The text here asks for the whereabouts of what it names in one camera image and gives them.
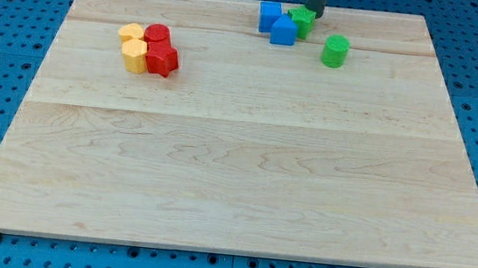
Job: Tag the light wooden board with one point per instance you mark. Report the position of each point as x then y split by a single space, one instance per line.
249 148

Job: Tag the red star block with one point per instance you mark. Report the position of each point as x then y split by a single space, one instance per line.
161 58

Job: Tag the red cylinder block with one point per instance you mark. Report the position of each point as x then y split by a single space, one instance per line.
157 33

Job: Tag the blue triangle block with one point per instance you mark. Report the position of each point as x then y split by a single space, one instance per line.
283 31

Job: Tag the yellow hexagon block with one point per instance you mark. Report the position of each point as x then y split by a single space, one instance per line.
134 52

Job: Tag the yellow heart block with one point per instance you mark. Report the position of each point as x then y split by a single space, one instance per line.
131 31

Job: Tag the green cylinder block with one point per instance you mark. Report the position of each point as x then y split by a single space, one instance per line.
335 51

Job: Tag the green star block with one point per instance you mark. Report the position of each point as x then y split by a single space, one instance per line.
304 20

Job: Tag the blue cube block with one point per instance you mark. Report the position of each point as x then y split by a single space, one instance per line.
269 13

